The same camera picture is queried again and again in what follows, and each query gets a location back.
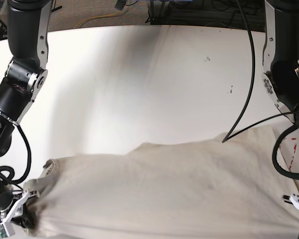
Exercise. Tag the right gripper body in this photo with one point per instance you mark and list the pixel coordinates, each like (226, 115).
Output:
(11, 203)

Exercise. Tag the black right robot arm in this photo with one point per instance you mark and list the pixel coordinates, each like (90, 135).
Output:
(27, 30)

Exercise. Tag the red tape rectangle marking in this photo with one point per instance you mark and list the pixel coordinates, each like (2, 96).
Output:
(290, 148)

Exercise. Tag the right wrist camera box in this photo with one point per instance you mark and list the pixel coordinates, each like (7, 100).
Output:
(6, 230)

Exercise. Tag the beige T-shirt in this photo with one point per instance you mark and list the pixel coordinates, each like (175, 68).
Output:
(197, 190)

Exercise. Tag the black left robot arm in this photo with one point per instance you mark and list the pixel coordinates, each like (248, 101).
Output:
(281, 66)

